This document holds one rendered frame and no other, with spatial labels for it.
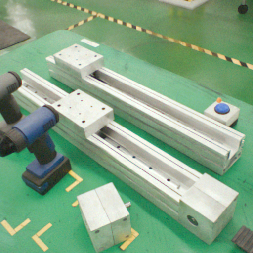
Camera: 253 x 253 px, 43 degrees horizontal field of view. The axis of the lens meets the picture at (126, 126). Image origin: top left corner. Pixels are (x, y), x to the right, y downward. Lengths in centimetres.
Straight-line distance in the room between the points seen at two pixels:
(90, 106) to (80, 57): 30
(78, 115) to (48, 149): 14
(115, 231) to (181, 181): 21
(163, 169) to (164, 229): 15
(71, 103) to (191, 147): 37
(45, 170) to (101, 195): 19
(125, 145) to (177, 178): 18
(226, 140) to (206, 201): 25
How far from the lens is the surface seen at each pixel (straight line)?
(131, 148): 92
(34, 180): 90
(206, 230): 77
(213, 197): 76
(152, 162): 88
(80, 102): 99
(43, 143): 86
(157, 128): 99
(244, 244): 79
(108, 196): 76
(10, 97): 104
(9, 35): 380
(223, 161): 89
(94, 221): 73
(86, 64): 117
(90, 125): 90
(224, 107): 103
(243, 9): 387
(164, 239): 81
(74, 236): 83
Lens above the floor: 148
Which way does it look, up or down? 41 degrees down
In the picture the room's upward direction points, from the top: 5 degrees counter-clockwise
